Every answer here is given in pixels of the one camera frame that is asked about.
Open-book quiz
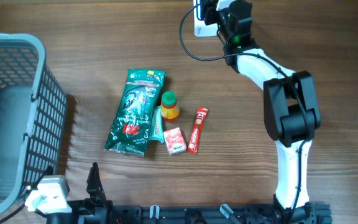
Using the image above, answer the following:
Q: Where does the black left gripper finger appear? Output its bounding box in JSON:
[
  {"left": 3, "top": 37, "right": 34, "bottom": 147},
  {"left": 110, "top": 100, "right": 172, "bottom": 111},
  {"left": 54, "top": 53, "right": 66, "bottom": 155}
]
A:
[
  {"left": 86, "top": 162, "right": 106, "bottom": 202},
  {"left": 35, "top": 166, "right": 54, "bottom": 186}
]

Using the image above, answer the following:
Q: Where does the light green wipes packet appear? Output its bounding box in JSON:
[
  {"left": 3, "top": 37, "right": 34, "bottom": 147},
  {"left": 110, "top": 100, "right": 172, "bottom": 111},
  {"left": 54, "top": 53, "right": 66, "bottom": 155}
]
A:
[{"left": 150, "top": 106, "right": 165, "bottom": 143}]

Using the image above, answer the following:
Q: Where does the small red white box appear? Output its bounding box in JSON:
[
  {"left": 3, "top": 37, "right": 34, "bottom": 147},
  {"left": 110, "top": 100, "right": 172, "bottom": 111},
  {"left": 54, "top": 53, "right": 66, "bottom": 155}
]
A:
[{"left": 163, "top": 128, "right": 187, "bottom": 155}]

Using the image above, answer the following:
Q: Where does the red Nescafe sachet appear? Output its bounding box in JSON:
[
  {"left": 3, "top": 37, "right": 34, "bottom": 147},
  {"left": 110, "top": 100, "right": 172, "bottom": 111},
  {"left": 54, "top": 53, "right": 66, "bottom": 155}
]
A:
[{"left": 187, "top": 107, "right": 208, "bottom": 154}]

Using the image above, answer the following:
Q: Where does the dark green 3M package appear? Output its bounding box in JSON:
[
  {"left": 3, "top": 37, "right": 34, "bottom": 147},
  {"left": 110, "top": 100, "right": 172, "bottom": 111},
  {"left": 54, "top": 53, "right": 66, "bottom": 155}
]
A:
[{"left": 104, "top": 69, "right": 166, "bottom": 156}]

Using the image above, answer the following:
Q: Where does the yellow red bottle green cap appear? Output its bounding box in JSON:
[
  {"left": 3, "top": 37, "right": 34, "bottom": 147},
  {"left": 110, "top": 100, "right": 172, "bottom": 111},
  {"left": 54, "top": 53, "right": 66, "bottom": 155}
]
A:
[{"left": 160, "top": 91, "right": 180, "bottom": 121}]

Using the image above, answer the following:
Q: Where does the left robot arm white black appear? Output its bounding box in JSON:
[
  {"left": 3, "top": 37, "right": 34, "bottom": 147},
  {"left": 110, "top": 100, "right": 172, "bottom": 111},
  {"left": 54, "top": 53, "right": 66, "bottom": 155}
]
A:
[{"left": 25, "top": 162, "right": 122, "bottom": 224}]

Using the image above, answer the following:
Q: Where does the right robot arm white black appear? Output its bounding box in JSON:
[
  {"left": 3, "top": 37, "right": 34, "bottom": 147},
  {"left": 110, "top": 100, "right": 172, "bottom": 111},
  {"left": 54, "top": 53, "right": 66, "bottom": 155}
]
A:
[{"left": 104, "top": 1, "right": 332, "bottom": 223}]

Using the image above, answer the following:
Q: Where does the white barcode scanner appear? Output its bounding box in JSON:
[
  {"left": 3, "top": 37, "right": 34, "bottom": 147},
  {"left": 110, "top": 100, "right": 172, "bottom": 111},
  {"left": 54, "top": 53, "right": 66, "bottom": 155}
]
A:
[{"left": 193, "top": 0, "right": 218, "bottom": 37}]

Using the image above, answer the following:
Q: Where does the grey plastic shopping basket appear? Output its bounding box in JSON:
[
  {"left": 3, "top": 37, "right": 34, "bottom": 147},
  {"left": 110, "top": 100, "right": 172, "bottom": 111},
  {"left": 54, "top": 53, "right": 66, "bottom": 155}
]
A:
[{"left": 0, "top": 34, "right": 67, "bottom": 214}]

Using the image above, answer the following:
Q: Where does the black left camera cable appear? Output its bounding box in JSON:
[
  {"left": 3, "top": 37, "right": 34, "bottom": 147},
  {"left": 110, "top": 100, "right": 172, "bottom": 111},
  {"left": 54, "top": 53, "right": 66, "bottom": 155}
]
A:
[{"left": 0, "top": 183, "right": 40, "bottom": 224}]

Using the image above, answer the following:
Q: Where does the black camera cable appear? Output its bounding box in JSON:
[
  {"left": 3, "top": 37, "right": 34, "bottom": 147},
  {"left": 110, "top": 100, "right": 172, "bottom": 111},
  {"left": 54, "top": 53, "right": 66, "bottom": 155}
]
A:
[
  {"left": 0, "top": 183, "right": 40, "bottom": 224},
  {"left": 178, "top": 0, "right": 310, "bottom": 218}
]

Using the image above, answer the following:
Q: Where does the black right camera cable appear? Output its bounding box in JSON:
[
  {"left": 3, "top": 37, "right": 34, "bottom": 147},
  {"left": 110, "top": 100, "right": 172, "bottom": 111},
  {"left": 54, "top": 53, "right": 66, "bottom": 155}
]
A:
[{"left": 178, "top": 0, "right": 310, "bottom": 218}]

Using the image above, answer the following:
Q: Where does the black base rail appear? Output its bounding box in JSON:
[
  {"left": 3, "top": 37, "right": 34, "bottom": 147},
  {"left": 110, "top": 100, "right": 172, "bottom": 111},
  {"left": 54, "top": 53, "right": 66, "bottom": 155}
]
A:
[{"left": 55, "top": 203, "right": 333, "bottom": 224}]

